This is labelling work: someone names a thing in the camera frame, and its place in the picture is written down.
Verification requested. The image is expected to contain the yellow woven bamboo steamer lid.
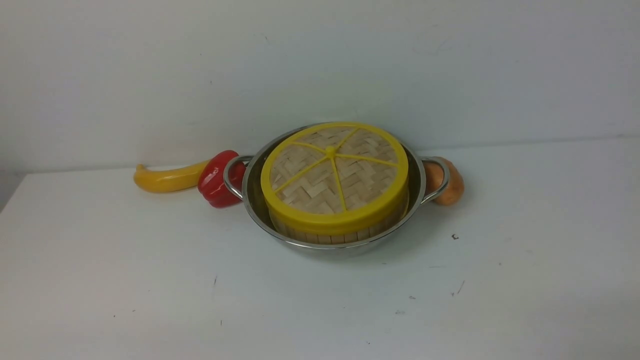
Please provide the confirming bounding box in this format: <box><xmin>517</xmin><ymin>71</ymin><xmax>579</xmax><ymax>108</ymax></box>
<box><xmin>260</xmin><ymin>121</ymin><xmax>410</xmax><ymax>235</ymax></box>

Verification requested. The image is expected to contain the yellow rimmed bamboo steamer basket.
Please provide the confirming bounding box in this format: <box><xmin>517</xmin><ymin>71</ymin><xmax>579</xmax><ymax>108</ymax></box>
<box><xmin>269</xmin><ymin>192</ymin><xmax>409</xmax><ymax>245</ymax></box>

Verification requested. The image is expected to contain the stainless steel pot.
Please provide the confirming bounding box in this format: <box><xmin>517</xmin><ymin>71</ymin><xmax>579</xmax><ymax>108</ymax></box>
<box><xmin>222</xmin><ymin>121</ymin><xmax>450</xmax><ymax>259</ymax></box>

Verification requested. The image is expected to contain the red toy bell pepper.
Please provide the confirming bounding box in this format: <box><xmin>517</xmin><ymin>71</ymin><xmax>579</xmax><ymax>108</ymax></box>
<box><xmin>197</xmin><ymin>150</ymin><xmax>241</xmax><ymax>208</ymax></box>

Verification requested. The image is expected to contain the orange brown toy potato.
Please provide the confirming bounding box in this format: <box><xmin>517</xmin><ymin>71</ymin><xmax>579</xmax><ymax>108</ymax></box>
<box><xmin>423</xmin><ymin>156</ymin><xmax>466</xmax><ymax>207</ymax></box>

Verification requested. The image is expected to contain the yellow toy banana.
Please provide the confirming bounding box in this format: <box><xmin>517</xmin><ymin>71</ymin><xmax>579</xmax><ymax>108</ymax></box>
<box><xmin>133</xmin><ymin>161</ymin><xmax>209</xmax><ymax>194</ymax></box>

